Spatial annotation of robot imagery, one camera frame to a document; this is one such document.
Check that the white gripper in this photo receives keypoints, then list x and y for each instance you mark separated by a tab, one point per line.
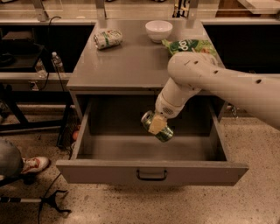
164	110

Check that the green soda can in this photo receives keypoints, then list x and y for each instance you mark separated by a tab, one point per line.
164	135

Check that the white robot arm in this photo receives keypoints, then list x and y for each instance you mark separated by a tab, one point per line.
191	72

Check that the open grey top drawer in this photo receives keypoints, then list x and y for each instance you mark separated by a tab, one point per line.
113	144

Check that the crushed white green can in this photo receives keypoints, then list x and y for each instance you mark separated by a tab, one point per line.
107	39

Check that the grey metal cabinet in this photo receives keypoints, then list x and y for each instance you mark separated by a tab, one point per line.
136	64

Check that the green chip bag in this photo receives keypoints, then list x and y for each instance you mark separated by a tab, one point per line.
189	45

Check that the white bowl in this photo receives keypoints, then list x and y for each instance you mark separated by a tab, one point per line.
157	30

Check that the clear water bottle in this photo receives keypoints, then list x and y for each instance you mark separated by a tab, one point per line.
57	63

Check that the white red sneaker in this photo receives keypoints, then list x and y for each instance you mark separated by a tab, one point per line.
35	164

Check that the black reacher grabber tool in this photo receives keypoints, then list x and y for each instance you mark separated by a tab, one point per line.
51	201

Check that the black side table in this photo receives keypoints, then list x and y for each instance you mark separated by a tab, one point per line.
27	76

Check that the blue jeans leg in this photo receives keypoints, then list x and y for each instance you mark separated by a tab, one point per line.
11	163

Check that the black drawer handle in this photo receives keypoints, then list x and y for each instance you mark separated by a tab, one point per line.
145	176

